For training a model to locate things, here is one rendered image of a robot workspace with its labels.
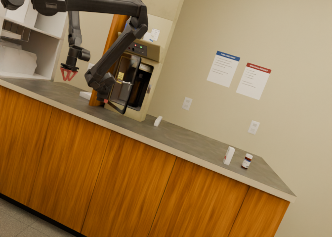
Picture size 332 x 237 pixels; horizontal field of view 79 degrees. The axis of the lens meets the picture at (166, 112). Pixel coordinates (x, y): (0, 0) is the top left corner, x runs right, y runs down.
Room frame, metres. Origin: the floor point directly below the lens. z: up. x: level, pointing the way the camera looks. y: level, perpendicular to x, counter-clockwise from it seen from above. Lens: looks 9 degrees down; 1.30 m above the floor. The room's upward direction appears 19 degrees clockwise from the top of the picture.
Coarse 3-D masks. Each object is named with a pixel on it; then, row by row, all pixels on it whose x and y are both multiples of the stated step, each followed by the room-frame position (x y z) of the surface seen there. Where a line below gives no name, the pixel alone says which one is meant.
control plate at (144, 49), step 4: (132, 44) 1.45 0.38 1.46; (136, 44) 1.44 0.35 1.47; (140, 44) 1.43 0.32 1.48; (128, 48) 1.49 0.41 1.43; (136, 48) 1.46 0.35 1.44; (140, 48) 1.45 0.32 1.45; (144, 48) 1.44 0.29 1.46; (136, 52) 1.49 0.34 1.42; (140, 52) 1.47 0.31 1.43; (144, 52) 1.46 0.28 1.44
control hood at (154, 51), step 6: (138, 42) 1.42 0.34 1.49; (144, 42) 1.40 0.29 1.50; (150, 42) 1.39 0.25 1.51; (150, 48) 1.42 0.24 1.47; (156, 48) 1.40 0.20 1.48; (162, 48) 1.45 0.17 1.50; (138, 54) 1.50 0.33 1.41; (150, 54) 1.46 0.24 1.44; (156, 54) 1.44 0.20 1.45; (156, 60) 1.48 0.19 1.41
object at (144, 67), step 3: (141, 63) 1.55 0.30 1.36; (144, 63) 1.55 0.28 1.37; (141, 66) 1.54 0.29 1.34; (144, 66) 1.54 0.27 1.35; (147, 66) 1.55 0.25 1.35; (150, 66) 1.58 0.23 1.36; (141, 69) 1.53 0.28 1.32; (144, 69) 1.53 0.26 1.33; (147, 69) 1.55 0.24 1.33; (150, 69) 1.57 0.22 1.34; (150, 72) 1.56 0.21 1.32
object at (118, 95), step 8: (120, 56) 1.51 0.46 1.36; (128, 56) 1.42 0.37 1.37; (136, 56) 1.34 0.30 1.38; (120, 64) 1.48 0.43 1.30; (128, 64) 1.40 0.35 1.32; (136, 64) 1.32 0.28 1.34; (128, 72) 1.37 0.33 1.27; (136, 72) 1.31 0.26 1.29; (128, 80) 1.35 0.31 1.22; (112, 88) 1.49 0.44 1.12; (120, 88) 1.41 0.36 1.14; (128, 88) 1.33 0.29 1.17; (112, 96) 1.47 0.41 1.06; (120, 96) 1.38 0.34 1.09; (128, 96) 1.31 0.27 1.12; (112, 104) 1.44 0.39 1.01; (120, 104) 1.36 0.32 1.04; (120, 112) 1.34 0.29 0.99
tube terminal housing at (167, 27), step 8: (152, 16) 1.52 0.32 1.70; (152, 24) 1.52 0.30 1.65; (160, 24) 1.51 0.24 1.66; (168, 24) 1.50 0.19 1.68; (160, 32) 1.51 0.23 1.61; (168, 32) 1.50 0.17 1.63; (160, 40) 1.50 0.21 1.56; (168, 40) 1.54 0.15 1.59; (152, 64) 1.50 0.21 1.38; (160, 64) 1.53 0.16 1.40; (152, 72) 1.50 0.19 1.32; (152, 80) 1.50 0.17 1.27; (152, 88) 1.53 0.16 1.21; (144, 104) 1.50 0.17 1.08; (128, 112) 1.51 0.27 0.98; (136, 112) 1.50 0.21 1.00; (144, 112) 1.53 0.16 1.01
